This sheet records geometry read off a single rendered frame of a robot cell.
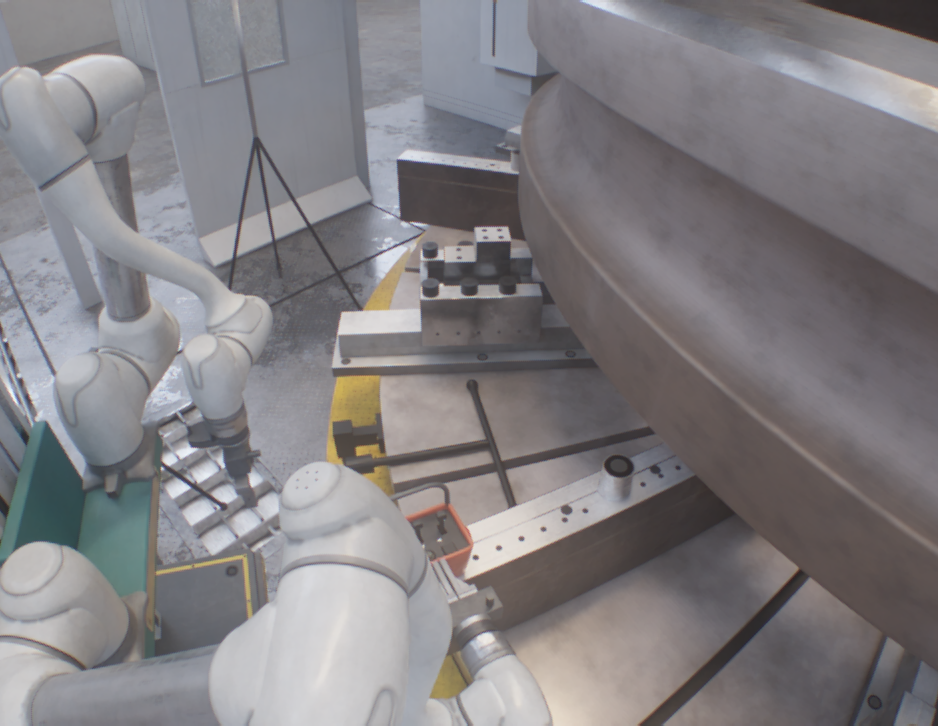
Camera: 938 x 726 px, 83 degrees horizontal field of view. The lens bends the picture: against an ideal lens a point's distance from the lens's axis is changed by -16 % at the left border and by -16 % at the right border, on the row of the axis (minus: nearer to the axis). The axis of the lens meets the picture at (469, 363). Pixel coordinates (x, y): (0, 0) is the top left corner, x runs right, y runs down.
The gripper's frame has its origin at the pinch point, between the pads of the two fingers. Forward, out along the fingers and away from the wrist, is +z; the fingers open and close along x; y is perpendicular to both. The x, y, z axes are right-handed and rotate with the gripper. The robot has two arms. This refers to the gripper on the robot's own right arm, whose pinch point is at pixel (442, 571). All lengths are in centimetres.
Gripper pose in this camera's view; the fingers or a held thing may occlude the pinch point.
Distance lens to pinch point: 126.1
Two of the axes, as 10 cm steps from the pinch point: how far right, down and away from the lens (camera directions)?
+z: -4.3, -5.8, 6.9
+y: 0.0, -7.6, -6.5
